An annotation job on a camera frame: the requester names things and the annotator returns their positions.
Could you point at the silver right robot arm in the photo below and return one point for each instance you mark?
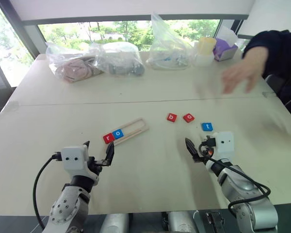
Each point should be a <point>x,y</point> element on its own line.
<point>242,189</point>

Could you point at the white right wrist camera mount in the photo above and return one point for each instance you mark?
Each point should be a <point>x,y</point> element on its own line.
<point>224,144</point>

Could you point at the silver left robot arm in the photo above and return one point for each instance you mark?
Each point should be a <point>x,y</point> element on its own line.
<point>68,206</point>

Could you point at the grey chair back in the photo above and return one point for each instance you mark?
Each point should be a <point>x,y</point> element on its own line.
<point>275,83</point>

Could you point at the plastic bag with pink cloth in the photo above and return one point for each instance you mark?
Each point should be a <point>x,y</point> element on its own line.
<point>72,66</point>

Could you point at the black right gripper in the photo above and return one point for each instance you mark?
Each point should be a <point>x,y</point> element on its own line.
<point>207,145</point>

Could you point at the blue tile letter t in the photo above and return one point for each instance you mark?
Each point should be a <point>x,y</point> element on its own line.
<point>207,126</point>

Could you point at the red tile letter o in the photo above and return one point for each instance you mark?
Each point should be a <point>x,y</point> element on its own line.
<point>189,118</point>

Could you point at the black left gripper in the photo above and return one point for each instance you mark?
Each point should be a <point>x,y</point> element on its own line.
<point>95,166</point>

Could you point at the wooden letter tray frame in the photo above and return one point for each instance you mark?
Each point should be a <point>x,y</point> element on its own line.
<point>141,126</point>

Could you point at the clear table edge clip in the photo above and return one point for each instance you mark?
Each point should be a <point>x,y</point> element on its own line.
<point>268,94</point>
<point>14,106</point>

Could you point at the blue tile letter o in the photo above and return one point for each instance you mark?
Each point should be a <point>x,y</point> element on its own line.
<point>118,133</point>

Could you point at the white plastic container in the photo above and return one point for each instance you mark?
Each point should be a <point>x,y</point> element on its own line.
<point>203,60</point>

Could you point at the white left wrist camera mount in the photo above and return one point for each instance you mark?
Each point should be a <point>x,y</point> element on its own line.
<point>74,157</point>

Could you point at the silver rounded robot part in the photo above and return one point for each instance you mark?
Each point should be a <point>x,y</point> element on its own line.
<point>114,223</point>
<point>182,222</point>

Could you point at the red tile letter r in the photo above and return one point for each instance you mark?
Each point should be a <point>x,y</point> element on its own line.
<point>108,138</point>

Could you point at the white tissue sheet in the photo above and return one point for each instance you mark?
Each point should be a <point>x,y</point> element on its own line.
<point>226,34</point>

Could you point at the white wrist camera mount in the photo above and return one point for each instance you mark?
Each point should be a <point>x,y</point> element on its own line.
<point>74,157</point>
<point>224,144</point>

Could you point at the person's bare hand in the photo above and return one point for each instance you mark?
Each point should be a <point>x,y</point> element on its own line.
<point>249,68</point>

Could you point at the yellow plastic cup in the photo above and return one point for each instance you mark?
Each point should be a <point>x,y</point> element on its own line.
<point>207,46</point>

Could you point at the person in dark clothing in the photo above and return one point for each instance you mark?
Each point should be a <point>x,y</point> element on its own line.
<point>285,55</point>

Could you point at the plastic bag with grey item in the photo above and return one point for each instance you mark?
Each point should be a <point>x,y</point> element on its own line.
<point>122,60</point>

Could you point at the purple tissue box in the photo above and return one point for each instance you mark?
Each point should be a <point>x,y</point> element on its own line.
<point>224,52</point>

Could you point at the red tile letter b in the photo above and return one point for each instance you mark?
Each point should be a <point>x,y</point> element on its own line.
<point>171,117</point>

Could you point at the plastic bag with white items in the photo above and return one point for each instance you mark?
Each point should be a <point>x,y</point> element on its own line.
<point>168,53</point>

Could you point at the black metal bracket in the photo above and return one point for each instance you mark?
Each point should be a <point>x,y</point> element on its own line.
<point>214,222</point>

